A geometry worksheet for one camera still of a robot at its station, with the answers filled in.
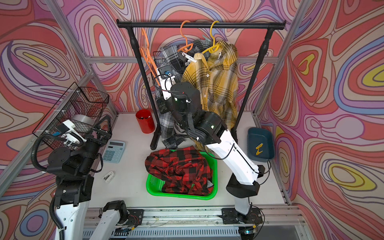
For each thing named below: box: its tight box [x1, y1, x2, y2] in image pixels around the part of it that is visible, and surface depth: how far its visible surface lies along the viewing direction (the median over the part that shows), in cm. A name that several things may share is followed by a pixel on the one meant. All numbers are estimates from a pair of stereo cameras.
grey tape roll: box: [72, 114, 95, 126], surface depth 75 cm
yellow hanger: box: [202, 20, 220, 54], surface depth 63 cm
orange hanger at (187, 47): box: [177, 20, 194, 53], surface depth 65 cm
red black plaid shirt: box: [145, 146, 214, 196], surface depth 80 cm
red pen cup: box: [135, 109, 156, 134], surface depth 103 cm
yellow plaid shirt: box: [181, 40, 239, 129], surface depth 67 cm
